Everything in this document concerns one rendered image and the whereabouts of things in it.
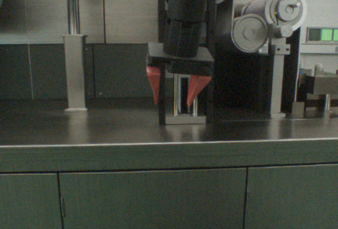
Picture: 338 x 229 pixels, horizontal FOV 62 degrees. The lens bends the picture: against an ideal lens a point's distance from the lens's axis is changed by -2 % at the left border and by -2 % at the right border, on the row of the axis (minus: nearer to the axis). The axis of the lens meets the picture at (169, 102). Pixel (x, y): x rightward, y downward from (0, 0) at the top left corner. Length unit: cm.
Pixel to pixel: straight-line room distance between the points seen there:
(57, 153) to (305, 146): 62
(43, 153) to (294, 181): 66
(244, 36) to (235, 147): 42
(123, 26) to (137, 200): 76
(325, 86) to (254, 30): 31
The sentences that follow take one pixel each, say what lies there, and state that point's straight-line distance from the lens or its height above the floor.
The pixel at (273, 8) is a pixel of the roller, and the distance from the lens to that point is 104.
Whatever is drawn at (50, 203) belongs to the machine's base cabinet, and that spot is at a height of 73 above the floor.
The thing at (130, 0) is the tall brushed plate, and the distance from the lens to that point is 130.
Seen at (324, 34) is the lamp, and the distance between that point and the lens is 151.
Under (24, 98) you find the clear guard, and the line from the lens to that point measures 131.
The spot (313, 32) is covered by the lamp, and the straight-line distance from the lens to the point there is 149.
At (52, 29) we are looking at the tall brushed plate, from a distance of 135.
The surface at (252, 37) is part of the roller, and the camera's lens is 102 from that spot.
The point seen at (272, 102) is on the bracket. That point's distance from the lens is 102.
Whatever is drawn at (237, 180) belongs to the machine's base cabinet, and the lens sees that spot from 81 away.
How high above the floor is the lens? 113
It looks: 11 degrees down
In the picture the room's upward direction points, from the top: straight up
